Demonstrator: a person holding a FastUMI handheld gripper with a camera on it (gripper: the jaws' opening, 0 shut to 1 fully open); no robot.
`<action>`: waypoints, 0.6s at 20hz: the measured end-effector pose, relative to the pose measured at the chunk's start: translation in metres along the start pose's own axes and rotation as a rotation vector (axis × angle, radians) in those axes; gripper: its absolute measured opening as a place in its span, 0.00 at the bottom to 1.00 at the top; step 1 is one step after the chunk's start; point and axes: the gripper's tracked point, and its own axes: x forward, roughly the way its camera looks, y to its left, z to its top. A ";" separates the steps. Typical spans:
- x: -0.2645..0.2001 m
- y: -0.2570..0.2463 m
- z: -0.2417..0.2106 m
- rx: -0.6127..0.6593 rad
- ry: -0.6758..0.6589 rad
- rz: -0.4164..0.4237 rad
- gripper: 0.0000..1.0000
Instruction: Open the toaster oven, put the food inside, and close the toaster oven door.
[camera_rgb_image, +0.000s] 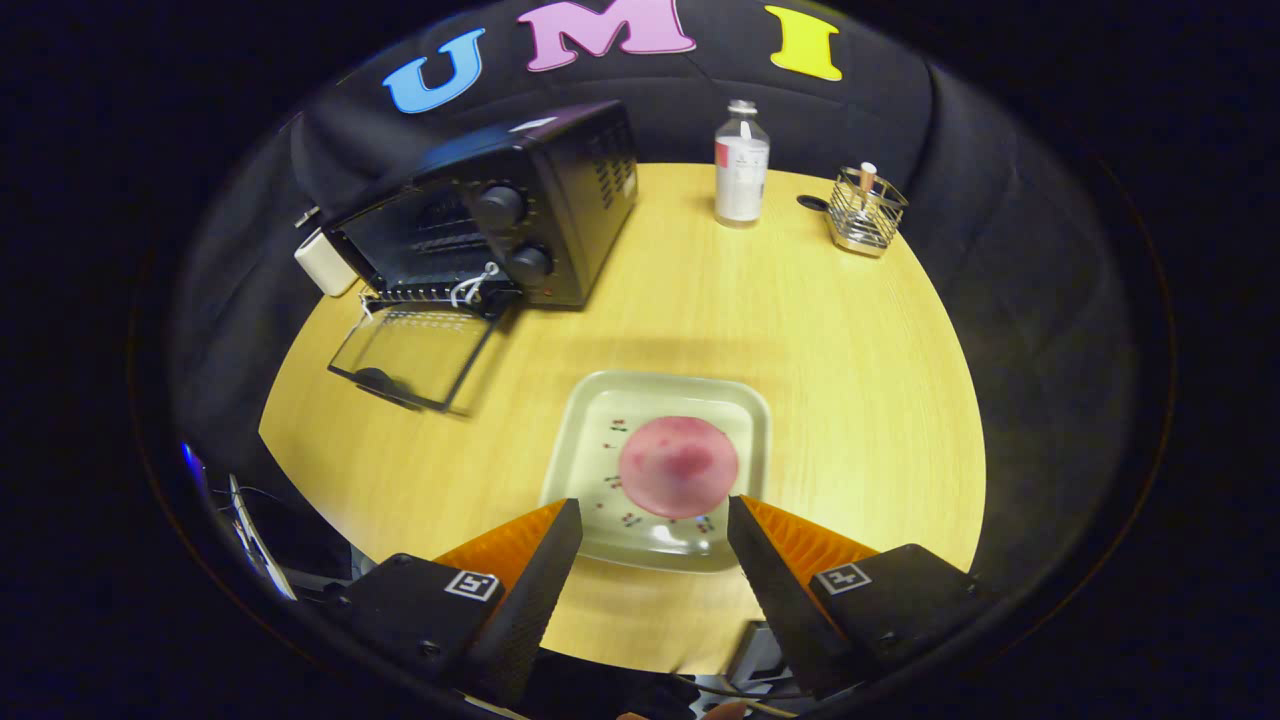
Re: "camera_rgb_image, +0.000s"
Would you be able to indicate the cream square plate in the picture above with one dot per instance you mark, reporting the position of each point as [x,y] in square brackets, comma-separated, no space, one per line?
[590,430]

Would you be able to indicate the pink round food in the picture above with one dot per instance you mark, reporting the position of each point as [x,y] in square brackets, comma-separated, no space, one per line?
[678,468]

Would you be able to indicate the black table grommet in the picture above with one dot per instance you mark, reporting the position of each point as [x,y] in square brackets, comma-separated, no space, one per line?
[812,202]

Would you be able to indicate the black toaster oven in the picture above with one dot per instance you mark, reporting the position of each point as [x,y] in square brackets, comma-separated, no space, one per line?
[575,200]

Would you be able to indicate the clear bottle white label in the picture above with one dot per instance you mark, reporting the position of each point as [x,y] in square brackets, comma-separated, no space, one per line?
[741,170]

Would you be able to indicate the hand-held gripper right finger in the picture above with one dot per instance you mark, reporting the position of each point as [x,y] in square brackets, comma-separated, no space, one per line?
[775,600]

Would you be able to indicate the white toaster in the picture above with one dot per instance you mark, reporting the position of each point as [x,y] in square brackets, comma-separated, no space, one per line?
[325,265]

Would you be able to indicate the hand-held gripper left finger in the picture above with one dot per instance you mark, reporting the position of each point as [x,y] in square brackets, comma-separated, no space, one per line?
[530,610]

